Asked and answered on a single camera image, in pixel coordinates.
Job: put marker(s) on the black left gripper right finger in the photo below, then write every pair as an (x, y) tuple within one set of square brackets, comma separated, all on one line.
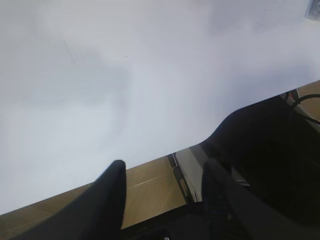
[(233, 213)]

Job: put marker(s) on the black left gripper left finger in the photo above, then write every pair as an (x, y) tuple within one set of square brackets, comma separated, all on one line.
[(97, 214)]

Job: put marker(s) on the white table leg frame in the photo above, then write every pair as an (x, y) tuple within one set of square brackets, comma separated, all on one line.
[(190, 163)]

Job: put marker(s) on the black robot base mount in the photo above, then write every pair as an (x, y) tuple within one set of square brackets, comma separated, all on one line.
[(277, 152)]

